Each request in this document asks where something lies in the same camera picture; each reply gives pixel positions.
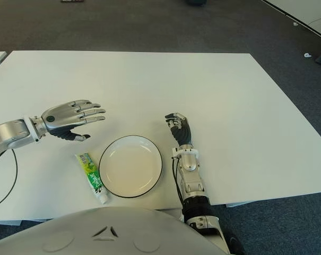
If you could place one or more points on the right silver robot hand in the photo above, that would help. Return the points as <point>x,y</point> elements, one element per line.
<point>182,132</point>

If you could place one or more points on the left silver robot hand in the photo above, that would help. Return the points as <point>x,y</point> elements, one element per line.
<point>64,117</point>

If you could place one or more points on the green white toothpaste tube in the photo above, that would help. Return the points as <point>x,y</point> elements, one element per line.
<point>92,178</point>

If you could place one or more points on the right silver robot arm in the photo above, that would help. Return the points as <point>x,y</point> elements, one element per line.
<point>192,180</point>

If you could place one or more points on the white plate with black rim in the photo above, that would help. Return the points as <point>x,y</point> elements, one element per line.
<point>131,167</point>

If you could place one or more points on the red black floor object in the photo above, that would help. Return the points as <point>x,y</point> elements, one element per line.
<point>72,1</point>

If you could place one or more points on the grey robot torso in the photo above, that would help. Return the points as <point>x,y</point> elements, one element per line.
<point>107,239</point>

